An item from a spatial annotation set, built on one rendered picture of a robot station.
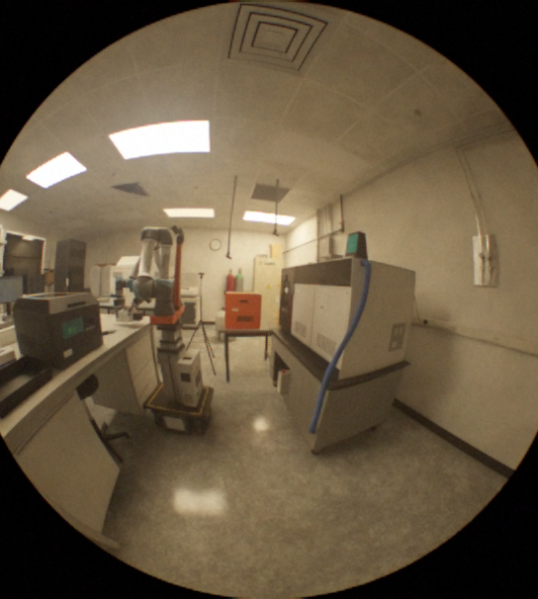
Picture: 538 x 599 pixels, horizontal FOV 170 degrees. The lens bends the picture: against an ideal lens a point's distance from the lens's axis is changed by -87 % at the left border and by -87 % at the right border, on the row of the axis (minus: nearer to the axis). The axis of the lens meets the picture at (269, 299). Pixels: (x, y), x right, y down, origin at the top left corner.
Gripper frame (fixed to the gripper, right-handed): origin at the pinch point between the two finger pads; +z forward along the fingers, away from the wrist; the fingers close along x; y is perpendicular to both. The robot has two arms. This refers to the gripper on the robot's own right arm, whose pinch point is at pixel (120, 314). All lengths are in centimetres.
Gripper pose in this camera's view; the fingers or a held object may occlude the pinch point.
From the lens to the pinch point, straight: 168.1
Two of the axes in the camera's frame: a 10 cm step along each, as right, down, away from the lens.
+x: -2.5, -1.0, 9.6
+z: -0.5, 9.9, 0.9
